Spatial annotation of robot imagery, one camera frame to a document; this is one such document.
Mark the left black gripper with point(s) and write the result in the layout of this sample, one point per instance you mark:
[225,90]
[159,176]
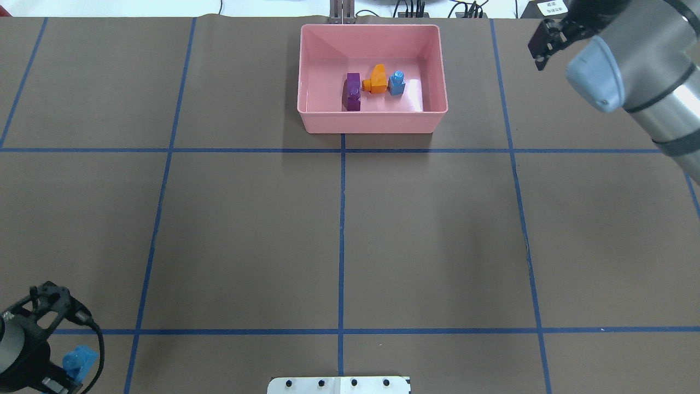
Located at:
[34,361]

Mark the white pedestal column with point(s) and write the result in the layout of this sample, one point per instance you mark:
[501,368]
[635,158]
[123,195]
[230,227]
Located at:
[340,384]

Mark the aluminium frame post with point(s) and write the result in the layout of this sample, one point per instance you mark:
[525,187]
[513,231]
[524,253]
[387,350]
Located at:
[342,12]

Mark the pink plastic box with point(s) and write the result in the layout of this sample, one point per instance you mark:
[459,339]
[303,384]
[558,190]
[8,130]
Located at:
[329,52]

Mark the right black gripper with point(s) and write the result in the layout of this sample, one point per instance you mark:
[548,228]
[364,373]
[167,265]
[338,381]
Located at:
[581,23]

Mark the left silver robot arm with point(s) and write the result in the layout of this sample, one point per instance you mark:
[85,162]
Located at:
[13,341]

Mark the orange block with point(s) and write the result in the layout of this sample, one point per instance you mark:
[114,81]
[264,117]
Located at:
[377,83]

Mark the small blue block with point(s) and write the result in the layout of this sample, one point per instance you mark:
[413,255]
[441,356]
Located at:
[396,83]

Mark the purple block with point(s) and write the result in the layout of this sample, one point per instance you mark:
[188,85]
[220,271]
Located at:
[352,89]

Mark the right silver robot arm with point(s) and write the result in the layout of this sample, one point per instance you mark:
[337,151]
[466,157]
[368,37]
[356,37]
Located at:
[639,63]

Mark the long blue block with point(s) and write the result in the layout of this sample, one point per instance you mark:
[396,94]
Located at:
[77,363]

